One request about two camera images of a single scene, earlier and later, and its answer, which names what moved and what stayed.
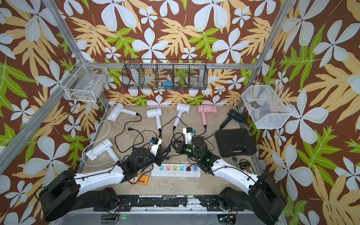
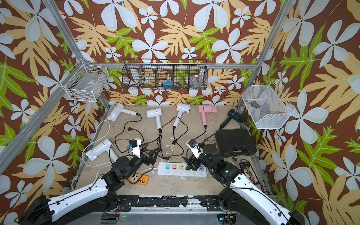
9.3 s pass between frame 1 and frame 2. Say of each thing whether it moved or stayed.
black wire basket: stayed
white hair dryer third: stayed
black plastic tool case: stayed
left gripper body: moved
